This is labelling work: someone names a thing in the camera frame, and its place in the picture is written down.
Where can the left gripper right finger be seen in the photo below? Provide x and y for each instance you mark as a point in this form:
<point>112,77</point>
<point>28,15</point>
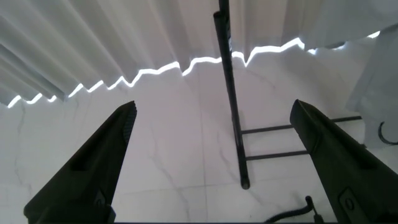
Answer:
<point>351,180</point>

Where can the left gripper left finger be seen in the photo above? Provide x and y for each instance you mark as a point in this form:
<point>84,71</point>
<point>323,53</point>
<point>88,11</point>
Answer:
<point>87,174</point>

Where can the pale grey shorts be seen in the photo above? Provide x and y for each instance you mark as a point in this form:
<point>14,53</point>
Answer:
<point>379,87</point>

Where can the black clothes rack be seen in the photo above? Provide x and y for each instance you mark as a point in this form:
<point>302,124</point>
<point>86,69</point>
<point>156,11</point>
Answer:
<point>231,93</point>

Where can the white curtain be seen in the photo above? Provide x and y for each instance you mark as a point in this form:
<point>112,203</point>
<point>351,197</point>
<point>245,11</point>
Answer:
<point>93,37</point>

